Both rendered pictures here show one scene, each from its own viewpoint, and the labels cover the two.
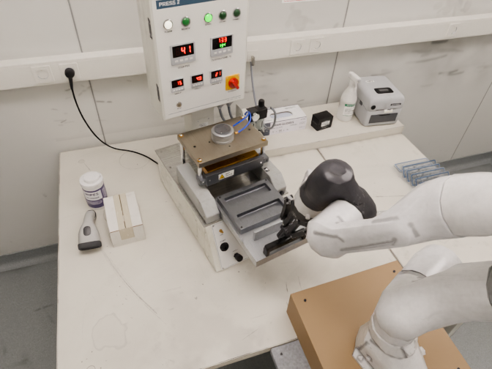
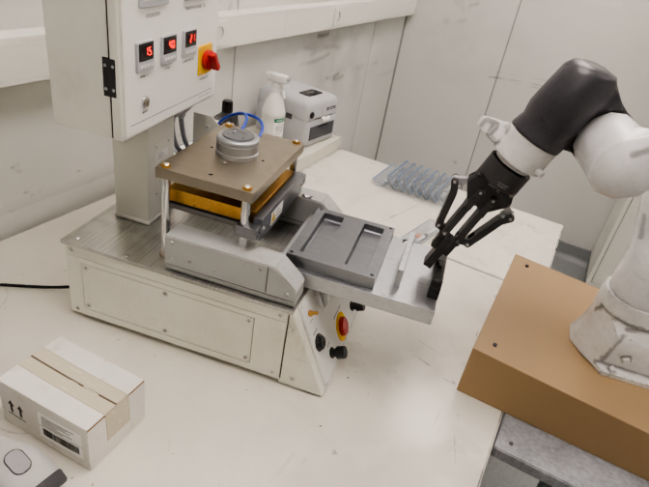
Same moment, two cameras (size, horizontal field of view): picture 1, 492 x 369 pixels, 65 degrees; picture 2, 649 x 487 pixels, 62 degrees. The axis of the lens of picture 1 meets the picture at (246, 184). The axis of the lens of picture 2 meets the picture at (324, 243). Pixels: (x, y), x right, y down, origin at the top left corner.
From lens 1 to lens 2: 0.83 m
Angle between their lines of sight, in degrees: 38
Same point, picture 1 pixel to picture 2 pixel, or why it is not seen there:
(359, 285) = (519, 297)
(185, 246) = (231, 388)
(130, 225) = (121, 393)
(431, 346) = not seen: hidden behind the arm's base
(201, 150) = (230, 176)
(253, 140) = (286, 147)
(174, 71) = (141, 23)
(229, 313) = (401, 440)
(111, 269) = not seen: outside the picture
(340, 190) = (609, 95)
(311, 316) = (521, 358)
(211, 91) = (182, 76)
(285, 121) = not seen: hidden behind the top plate
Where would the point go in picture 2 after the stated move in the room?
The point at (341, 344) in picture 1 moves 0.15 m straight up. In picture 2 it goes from (578, 369) to (612, 307)
